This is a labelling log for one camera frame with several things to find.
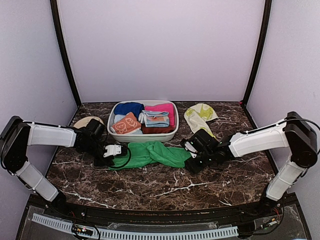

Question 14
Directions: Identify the cream yellow-green patterned towel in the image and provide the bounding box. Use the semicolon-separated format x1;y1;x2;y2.
184;103;218;138

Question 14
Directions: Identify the green microfiber towel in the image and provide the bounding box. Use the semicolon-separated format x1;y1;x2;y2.
109;141;192;170

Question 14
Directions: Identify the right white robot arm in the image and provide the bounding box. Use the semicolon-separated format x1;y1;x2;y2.
181;111;320;217

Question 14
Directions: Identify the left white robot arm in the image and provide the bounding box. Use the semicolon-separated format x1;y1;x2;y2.
0;115;124;218

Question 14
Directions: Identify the light blue towel underneath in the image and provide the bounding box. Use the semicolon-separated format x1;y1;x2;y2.
113;114;126;124

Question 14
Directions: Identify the white plastic basin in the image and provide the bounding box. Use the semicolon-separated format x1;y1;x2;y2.
107;100;179;143

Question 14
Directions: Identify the orange cartoon rolled towel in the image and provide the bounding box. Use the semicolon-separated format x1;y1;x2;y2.
110;112;142;135

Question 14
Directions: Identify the blue rolled towel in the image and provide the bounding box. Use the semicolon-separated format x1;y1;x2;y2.
113;102;145;119

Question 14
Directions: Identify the dark red rolled towel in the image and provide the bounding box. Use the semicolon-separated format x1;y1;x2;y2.
141;124;175;134

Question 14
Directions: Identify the pink rolled towel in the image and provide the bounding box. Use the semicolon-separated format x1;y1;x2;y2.
144;103;175;126

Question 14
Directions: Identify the light blue striped towel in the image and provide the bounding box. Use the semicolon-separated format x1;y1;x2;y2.
138;110;170;128

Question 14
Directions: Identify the small circuit board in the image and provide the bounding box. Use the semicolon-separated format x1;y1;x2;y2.
71;224;93;238

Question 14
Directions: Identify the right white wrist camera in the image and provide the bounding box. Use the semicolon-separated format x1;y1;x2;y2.
180;139;198;159

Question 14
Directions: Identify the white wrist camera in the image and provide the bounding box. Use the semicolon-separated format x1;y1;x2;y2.
180;139;198;159
103;144;123;158

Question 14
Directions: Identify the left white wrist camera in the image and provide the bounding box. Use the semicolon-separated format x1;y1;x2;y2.
103;144;123;158

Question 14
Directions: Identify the white slotted cable duct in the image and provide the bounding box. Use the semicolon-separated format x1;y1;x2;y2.
31;213;239;240

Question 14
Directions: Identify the left black frame post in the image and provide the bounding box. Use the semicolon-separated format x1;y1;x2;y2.
49;0;82;108

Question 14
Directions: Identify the black frame post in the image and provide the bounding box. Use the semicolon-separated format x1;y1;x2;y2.
49;0;82;108
241;0;273;109

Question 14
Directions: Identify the right black frame post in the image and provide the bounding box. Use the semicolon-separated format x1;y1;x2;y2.
241;0;273;109

